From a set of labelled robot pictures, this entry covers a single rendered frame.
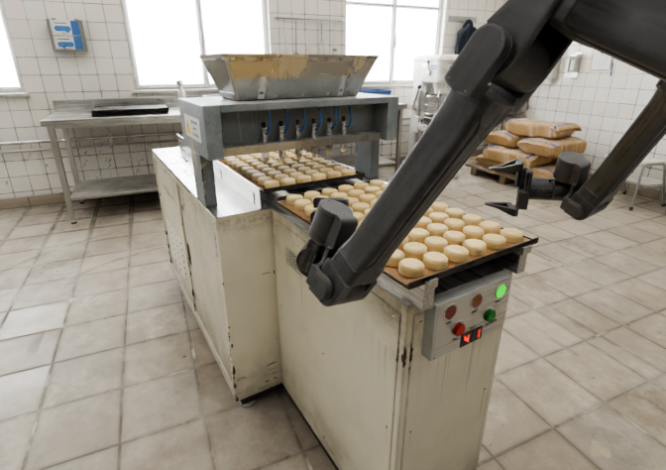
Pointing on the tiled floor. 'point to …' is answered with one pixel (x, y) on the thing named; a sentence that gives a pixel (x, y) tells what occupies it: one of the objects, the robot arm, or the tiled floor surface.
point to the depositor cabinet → (225, 274)
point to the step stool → (648, 179)
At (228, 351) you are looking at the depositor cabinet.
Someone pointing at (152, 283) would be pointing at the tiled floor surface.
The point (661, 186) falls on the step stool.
